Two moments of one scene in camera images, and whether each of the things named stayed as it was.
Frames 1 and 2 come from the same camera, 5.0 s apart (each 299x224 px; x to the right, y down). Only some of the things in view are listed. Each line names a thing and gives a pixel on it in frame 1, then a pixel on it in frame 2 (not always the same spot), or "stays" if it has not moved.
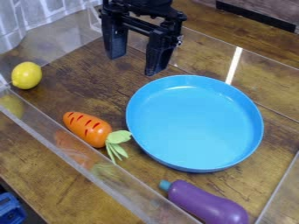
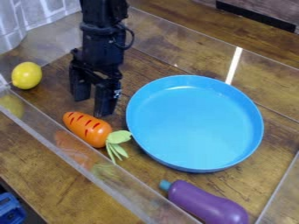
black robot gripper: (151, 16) to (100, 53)
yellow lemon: (25, 75) stays
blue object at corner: (11, 212) stays
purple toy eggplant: (204, 206) stays
